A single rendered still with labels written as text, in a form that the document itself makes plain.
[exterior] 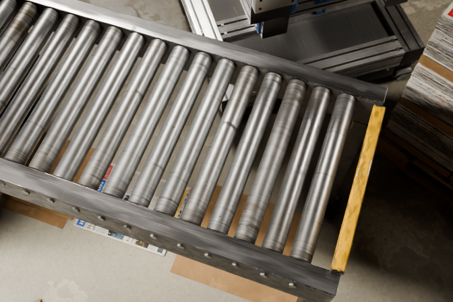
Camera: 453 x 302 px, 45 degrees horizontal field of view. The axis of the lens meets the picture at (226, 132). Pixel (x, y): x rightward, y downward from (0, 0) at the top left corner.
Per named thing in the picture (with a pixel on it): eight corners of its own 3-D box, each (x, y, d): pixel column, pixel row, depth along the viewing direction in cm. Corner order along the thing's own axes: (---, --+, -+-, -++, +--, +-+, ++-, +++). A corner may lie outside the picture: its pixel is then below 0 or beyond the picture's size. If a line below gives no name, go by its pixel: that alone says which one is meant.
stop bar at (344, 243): (385, 110, 135) (387, 106, 133) (344, 276, 115) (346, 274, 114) (372, 106, 135) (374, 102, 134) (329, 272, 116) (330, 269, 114)
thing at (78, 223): (191, 189, 211) (191, 188, 210) (163, 257, 198) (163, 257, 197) (106, 160, 217) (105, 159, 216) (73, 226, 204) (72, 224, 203)
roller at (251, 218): (303, 89, 145) (311, 81, 140) (247, 253, 124) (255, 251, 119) (286, 81, 144) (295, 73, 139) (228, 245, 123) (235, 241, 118)
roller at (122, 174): (192, 55, 149) (191, 44, 144) (121, 209, 128) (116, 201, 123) (175, 50, 150) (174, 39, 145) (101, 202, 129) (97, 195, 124)
